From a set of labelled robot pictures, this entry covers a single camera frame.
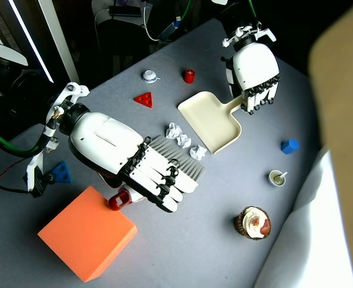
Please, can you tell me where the toy cupcake with cream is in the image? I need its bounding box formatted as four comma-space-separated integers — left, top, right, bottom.
234, 205, 272, 241

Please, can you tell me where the blue triangle block with holes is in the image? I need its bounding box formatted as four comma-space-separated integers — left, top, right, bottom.
49, 160, 73, 184

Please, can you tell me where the orange foam block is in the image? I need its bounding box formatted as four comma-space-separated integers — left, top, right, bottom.
37, 185, 138, 283

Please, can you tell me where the thick green cable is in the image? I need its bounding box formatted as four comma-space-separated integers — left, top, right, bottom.
0, 124, 45, 158

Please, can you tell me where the black flat box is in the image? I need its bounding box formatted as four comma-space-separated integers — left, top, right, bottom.
108, 4, 143, 17

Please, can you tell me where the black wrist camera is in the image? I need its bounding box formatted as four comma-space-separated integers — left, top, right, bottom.
32, 166, 57, 198

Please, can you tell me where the tan board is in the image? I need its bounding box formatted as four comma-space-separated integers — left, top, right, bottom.
309, 0, 353, 288

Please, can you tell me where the black cable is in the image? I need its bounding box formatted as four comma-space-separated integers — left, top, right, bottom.
0, 148, 35, 194

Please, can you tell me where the small white toy bowl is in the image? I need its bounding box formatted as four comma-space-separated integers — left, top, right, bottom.
268, 169, 287, 187

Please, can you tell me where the grey table cloth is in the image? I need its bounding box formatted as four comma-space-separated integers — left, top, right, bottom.
0, 17, 330, 288

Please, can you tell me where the white pillar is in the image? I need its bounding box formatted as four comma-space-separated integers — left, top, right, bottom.
38, 0, 81, 85

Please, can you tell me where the red black twisted wire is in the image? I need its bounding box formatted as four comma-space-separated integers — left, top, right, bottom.
0, 155, 30, 196

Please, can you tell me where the red triangle block with holes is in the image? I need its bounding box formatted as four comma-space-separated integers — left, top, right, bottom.
134, 91, 153, 109

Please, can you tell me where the black chair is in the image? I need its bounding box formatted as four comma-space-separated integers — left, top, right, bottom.
95, 17, 153, 77

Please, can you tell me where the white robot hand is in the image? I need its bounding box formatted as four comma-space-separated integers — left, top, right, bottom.
68, 111, 200, 214
221, 41, 281, 116

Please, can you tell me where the cream hand broom red-tipped handle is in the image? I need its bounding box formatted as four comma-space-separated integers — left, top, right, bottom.
107, 134, 206, 211

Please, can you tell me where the white and blue teacup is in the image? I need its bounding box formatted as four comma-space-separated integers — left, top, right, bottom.
141, 70, 161, 84

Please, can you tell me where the white cable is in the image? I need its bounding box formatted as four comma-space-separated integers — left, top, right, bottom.
143, 2, 162, 42

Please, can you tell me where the white light strip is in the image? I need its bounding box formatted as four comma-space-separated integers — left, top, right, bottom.
8, 0, 55, 83

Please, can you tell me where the blue grey cable plug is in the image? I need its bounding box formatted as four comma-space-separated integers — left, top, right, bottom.
159, 20, 182, 40

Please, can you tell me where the blue hexagonal block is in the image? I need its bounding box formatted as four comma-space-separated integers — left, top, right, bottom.
280, 138, 301, 155

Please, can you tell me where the cream plastic dustpan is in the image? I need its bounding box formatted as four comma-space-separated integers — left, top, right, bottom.
177, 91, 245, 155

